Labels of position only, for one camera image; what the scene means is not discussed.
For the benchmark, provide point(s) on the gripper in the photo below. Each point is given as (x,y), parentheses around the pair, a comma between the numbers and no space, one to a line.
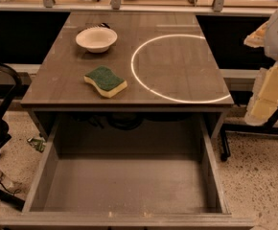
(263,104)

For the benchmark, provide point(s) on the green and yellow sponge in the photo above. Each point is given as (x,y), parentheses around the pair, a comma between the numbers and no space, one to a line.
(105,81)

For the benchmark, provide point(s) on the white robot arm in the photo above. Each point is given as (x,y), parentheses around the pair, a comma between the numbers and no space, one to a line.
(264,101)

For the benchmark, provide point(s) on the dark rxbar chocolate wrapper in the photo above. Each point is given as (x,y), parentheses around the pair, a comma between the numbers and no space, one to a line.
(101,25)

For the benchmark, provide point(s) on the black stand with wheels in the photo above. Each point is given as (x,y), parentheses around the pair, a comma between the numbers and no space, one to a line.
(267,128)

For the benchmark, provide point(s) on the open grey drawer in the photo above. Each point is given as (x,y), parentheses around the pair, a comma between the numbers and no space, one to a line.
(159,176)

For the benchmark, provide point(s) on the white ceramic bowl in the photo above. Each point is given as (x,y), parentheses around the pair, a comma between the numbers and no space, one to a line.
(96,40)

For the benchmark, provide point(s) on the green wrapper on floor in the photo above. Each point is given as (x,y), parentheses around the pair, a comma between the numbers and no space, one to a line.
(38,143)

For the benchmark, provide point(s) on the clear plastic bottle on floor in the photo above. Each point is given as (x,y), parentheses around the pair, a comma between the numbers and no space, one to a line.
(9,185)

